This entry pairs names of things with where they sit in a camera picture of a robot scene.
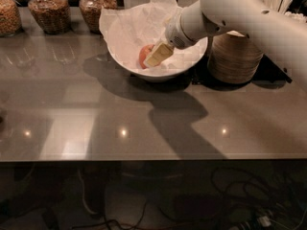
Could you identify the large white bowl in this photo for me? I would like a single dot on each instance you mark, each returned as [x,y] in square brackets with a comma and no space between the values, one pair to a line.
[137,27]

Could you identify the white crumpled paper liner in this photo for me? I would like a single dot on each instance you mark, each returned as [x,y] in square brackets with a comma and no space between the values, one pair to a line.
[107,16]

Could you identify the middle glass jar of grains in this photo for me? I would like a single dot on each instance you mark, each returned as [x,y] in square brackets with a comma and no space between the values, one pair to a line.
[52,16]

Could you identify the right glass jar of grains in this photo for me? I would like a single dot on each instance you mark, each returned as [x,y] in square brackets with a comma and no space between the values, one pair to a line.
[91,11]

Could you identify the front stack of paper bowls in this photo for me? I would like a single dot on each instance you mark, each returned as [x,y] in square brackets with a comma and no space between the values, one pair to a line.
[233,58]

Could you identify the red apple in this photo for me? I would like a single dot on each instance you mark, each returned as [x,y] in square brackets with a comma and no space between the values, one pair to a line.
[143,54]

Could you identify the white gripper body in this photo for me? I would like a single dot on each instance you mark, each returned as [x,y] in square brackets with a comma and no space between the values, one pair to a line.
[173,33]

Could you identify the left glass jar of grains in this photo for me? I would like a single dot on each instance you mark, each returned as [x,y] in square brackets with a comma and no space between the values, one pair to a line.
[10,20]

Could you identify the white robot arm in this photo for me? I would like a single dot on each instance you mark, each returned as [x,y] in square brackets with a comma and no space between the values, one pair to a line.
[282,39]

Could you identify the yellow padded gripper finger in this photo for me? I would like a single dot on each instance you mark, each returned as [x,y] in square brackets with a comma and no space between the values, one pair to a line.
[159,53]

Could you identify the glass jar of grains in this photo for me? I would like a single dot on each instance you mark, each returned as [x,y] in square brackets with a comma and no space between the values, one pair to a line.
[91,11]
[52,16]
[10,20]

